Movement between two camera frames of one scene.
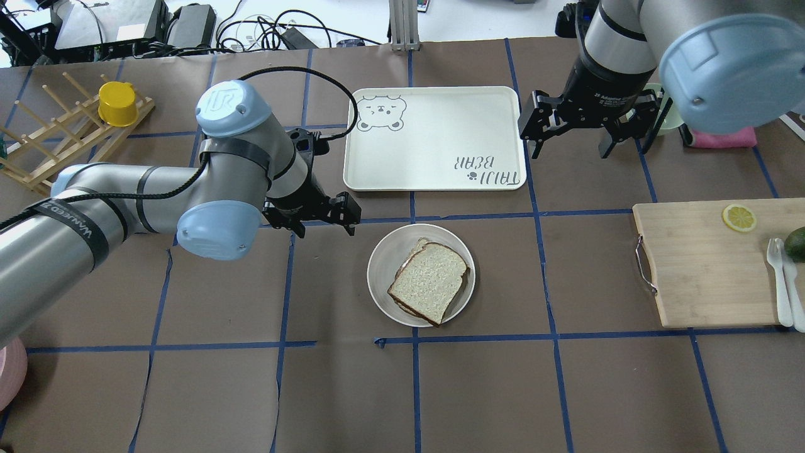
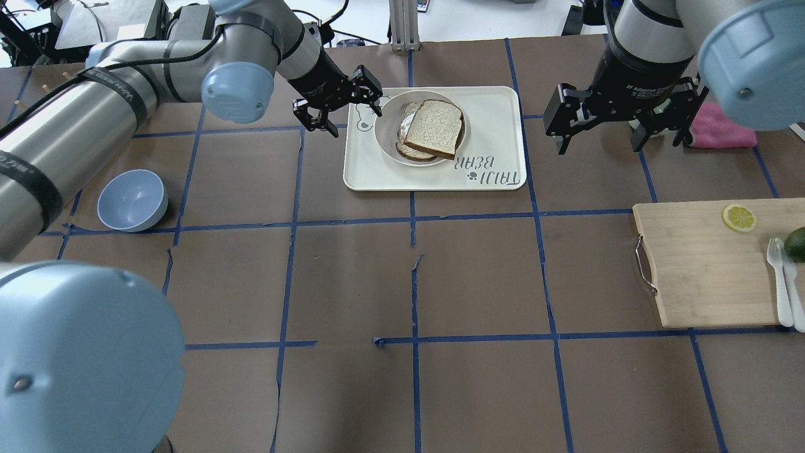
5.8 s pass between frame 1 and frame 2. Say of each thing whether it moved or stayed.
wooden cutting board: stayed
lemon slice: stayed
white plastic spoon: stayed
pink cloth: stayed
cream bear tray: stayed
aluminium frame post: stayed
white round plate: moved
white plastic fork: stayed
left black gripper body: moved
